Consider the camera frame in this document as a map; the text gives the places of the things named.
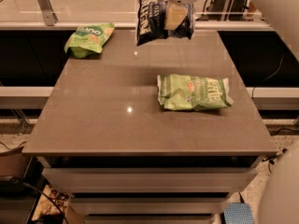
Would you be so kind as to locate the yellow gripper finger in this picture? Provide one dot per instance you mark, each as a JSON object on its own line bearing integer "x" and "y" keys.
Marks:
{"x": 174, "y": 15}

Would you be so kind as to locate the blue Kettle chip bag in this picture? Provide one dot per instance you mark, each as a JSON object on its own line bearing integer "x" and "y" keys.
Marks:
{"x": 150, "y": 22}

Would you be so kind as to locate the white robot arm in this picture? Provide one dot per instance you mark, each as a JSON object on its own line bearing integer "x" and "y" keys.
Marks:
{"x": 280, "y": 200}

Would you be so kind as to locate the green Kettle chip bag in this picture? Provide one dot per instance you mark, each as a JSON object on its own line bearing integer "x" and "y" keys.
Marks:
{"x": 185, "y": 93}

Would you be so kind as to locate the green rice chip bag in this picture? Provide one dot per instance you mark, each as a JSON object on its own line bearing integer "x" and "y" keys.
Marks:
{"x": 88, "y": 39}

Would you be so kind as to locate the grey drawer cabinet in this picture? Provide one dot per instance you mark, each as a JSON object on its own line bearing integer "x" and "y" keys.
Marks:
{"x": 150, "y": 186}

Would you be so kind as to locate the blue foot pedal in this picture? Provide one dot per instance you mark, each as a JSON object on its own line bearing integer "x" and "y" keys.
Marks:
{"x": 238, "y": 213}

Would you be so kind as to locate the snack box under table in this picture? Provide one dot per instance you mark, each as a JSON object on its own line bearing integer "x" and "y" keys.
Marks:
{"x": 51, "y": 207}

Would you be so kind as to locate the left metal railing post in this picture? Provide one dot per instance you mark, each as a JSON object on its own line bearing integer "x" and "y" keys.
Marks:
{"x": 48, "y": 14}

